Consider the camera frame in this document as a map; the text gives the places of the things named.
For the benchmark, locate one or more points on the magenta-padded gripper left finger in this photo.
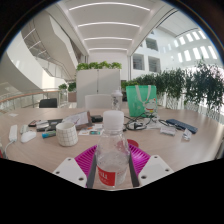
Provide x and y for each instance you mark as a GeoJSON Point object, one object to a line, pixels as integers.
{"type": "Point", "coordinates": [68, 170]}

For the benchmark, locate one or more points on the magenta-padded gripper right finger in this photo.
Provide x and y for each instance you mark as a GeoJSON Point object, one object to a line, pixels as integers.
{"type": "Point", "coordinates": [155, 168]}

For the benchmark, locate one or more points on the clear red-labelled water bottle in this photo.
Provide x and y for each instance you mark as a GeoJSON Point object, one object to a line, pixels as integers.
{"type": "Point", "coordinates": [111, 160]}

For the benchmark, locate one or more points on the flat round red coaster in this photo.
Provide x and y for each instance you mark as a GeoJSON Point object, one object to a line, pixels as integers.
{"type": "Point", "coordinates": [134, 143]}

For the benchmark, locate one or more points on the white grid-patterned mug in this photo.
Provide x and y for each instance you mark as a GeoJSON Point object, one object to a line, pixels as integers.
{"type": "Point", "coordinates": [66, 135]}

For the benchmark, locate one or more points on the clear plastic paper packet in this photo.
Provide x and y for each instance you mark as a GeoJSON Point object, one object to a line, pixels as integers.
{"type": "Point", "coordinates": [167, 130]}

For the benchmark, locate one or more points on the white sticker sheet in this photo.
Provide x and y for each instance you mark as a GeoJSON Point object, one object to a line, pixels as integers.
{"type": "Point", "coordinates": [90, 132]}

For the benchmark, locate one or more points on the small white packet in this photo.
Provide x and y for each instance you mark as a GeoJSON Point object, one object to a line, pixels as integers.
{"type": "Point", "coordinates": [187, 134]}

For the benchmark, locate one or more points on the black tablet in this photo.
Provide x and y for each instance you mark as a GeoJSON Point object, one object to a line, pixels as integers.
{"type": "Point", "coordinates": [55, 122]}

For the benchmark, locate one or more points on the dark blue keyboard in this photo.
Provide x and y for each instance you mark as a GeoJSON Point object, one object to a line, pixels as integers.
{"type": "Point", "coordinates": [181, 126]}

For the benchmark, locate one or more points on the brown notebook with papers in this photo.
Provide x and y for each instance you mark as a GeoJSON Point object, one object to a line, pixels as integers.
{"type": "Point", "coordinates": [78, 119]}

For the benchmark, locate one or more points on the white card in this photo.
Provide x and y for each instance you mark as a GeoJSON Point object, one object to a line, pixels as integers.
{"type": "Point", "coordinates": [42, 125]}

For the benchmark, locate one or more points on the white computer mouse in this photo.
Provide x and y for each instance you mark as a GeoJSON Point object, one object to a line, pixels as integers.
{"type": "Point", "coordinates": [28, 136]}

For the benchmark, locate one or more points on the small red-black device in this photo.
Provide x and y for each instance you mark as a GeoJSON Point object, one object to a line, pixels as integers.
{"type": "Point", "coordinates": [33, 123]}

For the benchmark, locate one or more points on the small black box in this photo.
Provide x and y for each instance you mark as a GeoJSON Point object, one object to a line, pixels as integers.
{"type": "Point", "coordinates": [96, 118]}

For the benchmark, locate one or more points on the small white gadget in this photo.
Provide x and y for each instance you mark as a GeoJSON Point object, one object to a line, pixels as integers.
{"type": "Point", "coordinates": [24, 128]}

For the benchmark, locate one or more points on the white power strip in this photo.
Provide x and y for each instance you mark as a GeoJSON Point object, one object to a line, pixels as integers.
{"type": "Point", "coordinates": [13, 132]}

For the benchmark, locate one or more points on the green tote bag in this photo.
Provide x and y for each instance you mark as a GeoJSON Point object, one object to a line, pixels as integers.
{"type": "Point", "coordinates": [138, 101]}

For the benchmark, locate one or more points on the black chair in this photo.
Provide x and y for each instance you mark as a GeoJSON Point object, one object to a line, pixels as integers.
{"type": "Point", "coordinates": [48, 103]}

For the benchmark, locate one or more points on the white paper slip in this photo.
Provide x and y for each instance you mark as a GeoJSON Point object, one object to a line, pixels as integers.
{"type": "Point", "coordinates": [13, 115]}

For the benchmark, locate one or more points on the clear white-capped spray bottle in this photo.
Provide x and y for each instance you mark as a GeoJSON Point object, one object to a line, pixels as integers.
{"type": "Point", "coordinates": [116, 100]}

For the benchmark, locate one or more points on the small planter with plants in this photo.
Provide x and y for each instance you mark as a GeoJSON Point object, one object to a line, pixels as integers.
{"type": "Point", "coordinates": [68, 90]}

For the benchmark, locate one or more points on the white cabinet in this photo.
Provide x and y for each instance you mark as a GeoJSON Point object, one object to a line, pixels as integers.
{"type": "Point", "coordinates": [98, 86]}

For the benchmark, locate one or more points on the low planter with plants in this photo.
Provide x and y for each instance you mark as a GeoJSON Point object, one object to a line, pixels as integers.
{"type": "Point", "coordinates": [128, 83]}

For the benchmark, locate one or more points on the row of green hedge plants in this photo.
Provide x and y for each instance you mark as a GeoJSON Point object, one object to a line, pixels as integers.
{"type": "Point", "coordinates": [200, 83]}

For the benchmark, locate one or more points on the green plants atop cabinet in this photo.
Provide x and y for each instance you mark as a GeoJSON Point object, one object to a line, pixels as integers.
{"type": "Point", "coordinates": [98, 65]}

